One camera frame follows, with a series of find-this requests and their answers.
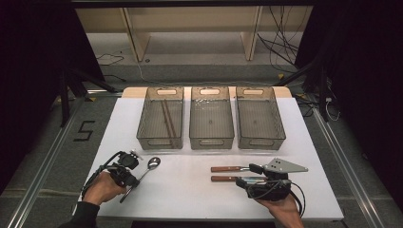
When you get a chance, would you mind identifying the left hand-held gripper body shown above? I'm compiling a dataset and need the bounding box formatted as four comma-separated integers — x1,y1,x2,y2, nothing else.
107,150,144,181

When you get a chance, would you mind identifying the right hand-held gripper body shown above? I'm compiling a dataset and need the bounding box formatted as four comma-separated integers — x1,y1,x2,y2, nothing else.
246,157,309,202

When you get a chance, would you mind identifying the wooden handle knife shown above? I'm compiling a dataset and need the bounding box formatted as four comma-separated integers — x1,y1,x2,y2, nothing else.
210,175,269,185

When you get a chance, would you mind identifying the wooden handle fork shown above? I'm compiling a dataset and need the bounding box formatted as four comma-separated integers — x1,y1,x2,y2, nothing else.
210,165,255,173

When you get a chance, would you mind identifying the metal spoon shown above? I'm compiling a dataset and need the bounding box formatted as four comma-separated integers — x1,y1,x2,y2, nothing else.
119,156,162,204

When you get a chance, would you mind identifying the smoky clear plastic bin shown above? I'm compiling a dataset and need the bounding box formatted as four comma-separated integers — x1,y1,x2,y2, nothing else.
235,85,287,151
136,85,184,151
188,85,236,150

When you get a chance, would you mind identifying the person's left hand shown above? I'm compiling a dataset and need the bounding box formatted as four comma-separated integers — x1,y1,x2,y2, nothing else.
83,170,127,206

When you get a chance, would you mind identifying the person's right hand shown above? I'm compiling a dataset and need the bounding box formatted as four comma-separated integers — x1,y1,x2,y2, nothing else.
256,194,305,228

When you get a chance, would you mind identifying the white table mat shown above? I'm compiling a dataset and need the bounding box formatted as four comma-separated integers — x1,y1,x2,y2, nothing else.
71,96,345,221

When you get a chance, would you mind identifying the black metal stand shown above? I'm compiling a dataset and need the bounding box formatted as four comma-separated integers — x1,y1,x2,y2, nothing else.
57,65,119,128
274,56,331,124

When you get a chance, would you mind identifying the beige wooden desk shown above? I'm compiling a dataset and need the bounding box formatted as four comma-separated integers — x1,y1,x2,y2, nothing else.
75,5,315,63

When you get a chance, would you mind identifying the black curtain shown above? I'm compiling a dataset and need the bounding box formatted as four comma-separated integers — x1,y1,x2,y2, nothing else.
294,0,403,210
0,0,106,195

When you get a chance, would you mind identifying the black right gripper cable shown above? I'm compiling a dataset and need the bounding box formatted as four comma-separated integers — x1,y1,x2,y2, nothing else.
246,180,307,219

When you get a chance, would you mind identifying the metal floor rail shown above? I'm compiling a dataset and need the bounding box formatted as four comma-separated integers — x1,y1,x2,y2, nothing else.
5,94,87,228
312,106,387,228

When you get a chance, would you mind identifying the white plug with cable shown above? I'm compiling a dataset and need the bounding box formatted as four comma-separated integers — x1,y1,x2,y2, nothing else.
324,96,341,123

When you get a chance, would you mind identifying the thin black floor cable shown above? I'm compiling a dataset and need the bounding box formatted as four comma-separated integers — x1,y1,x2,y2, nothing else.
96,52,125,67

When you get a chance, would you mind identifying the bundle of black cables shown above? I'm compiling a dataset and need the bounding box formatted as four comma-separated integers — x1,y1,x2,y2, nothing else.
257,5,301,74

